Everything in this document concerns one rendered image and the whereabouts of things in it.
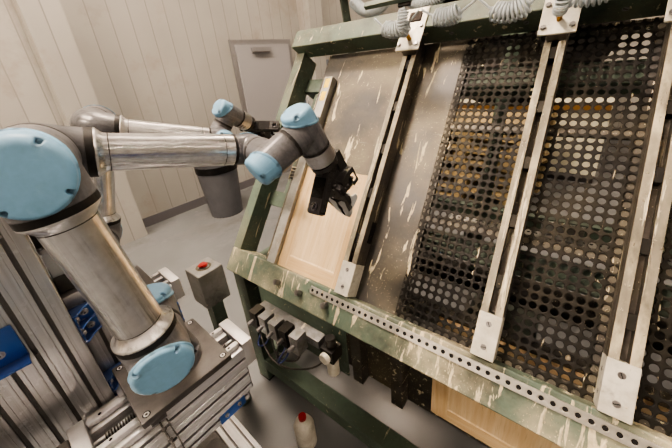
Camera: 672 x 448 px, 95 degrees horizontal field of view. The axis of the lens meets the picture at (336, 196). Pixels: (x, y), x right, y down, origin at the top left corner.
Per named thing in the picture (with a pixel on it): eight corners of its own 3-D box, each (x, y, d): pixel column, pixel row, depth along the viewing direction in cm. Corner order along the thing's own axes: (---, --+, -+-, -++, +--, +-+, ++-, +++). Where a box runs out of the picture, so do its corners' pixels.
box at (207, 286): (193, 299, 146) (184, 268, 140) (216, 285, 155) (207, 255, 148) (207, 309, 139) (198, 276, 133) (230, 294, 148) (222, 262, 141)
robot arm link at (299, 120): (270, 119, 69) (297, 97, 71) (293, 155, 76) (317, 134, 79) (288, 126, 64) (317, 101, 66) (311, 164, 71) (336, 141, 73)
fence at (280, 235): (272, 261, 148) (266, 260, 145) (329, 81, 158) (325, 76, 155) (279, 264, 145) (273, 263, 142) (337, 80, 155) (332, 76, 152)
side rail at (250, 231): (249, 248, 168) (233, 246, 159) (309, 65, 179) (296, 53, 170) (256, 251, 164) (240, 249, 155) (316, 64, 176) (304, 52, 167)
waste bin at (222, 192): (233, 200, 458) (222, 155, 430) (254, 208, 425) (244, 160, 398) (200, 214, 422) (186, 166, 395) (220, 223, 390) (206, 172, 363)
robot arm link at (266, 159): (252, 179, 75) (285, 151, 78) (272, 192, 66) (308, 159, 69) (232, 155, 70) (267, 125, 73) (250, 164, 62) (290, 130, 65)
